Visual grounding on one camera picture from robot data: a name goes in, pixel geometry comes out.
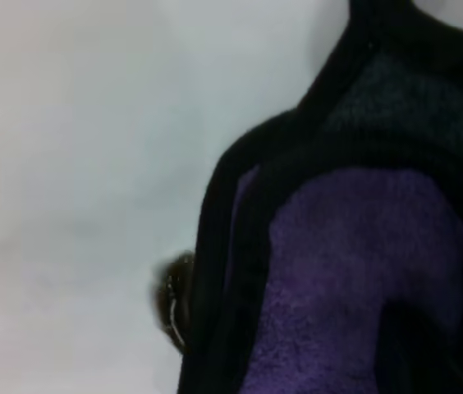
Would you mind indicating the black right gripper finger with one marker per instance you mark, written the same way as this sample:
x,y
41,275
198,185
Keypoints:
x,y
424,353

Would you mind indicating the purple cloth with black trim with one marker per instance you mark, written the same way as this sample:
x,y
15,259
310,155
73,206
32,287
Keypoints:
x,y
338,225

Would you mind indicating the dark brown coffee spill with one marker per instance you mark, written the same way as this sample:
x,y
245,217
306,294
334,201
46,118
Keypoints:
x,y
172,295

